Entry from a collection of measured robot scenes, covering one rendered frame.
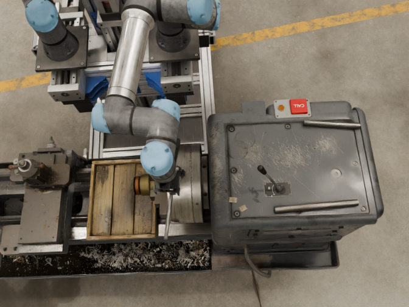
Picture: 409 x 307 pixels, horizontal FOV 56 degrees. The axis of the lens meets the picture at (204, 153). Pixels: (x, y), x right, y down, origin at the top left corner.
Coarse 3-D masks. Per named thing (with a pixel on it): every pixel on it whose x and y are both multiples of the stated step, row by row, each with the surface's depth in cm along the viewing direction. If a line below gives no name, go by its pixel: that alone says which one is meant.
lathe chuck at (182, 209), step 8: (184, 144) 150; (184, 152) 143; (184, 160) 141; (184, 168) 139; (184, 176) 138; (184, 184) 138; (184, 192) 138; (168, 200) 138; (176, 200) 138; (184, 200) 138; (176, 208) 140; (184, 208) 140; (192, 208) 140; (176, 216) 142; (184, 216) 142; (192, 216) 143
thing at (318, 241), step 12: (240, 240) 166; (252, 240) 165; (264, 240) 165; (276, 240) 165; (288, 240) 165; (300, 240) 164; (312, 240) 164; (324, 240) 164; (336, 240) 164; (216, 252) 194; (228, 252) 191; (240, 252) 194
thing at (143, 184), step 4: (136, 176) 153; (144, 176) 152; (148, 176) 151; (136, 180) 151; (140, 180) 150; (144, 180) 150; (148, 180) 150; (136, 184) 150; (140, 184) 150; (144, 184) 150; (148, 184) 149; (152, 184) 151; (136, 188) 150; (140, 188) 150; (144, 188) 150; (148, 188) 149; (152, 188) 151; (136, 192) 151; (140, 192) 152; (144, 192) 151; (148, 192) 151
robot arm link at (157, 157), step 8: (152, 144) 91; (160, 144) 91; (168, 144) 93; (144, 152) 90; (152, 152) 90; (160, 152) 90; (168, 152) 90; (144, 160) 90; (152, 160) 90; (160, 160) 90; (168, 160) 90; (144, 168) 93; (152, 168) 90; (160, 168) 90; (168, 168) 92; (152, 176) 97; (160, 176) 95; (168, 176) 98
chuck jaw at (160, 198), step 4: (152, 192) 150; (160, 192) 150; (164, 192) 150; (152, 196) 149; (156, 196) 149; (160, 196) 149; (164, 196) 149; (152, 200) 152; (156, 200) 148; (160, 200) 148; (164, 200) 148; (156, 204) 148; (160, 204) 147; (164, 204) 147; (160, 208) 146; (164, 208) 146; (160, 212) 146; (164, 212) 145; (160, 216) 147; (164, 216) 147; (172, 220) 146; (176, 220) 146
